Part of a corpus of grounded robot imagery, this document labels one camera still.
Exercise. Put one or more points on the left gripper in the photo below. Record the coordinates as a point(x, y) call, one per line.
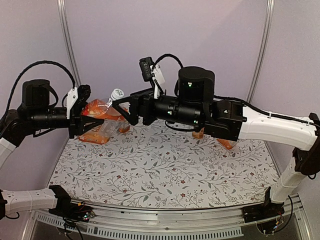
point(77, 120)

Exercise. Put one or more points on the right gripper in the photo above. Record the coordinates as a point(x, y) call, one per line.
point(142, 98)

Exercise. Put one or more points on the small orange black bottle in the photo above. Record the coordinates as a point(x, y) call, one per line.
point(198, 134)

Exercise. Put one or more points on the large orange juice bottle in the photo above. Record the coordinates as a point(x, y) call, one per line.
point(228, 144)

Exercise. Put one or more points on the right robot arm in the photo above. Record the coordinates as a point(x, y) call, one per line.
point(230, 118)

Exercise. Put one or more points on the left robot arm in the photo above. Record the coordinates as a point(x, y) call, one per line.
point(35, 117)

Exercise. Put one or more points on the floral patterned table mat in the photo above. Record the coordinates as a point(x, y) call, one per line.
point(156, 167)

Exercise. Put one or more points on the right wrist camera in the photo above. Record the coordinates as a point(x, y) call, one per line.
point(152, 73)

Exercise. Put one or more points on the left aluminium frame post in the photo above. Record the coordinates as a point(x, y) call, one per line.
point(63, 18)

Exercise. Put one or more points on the aluminium frame post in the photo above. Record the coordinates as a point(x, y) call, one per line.
point(63, 18)
point(270, 4)

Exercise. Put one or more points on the right aluminium frame post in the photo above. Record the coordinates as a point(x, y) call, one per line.
point(270, 4)

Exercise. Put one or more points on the front aluminium rail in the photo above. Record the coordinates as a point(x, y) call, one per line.
point(128, 223)

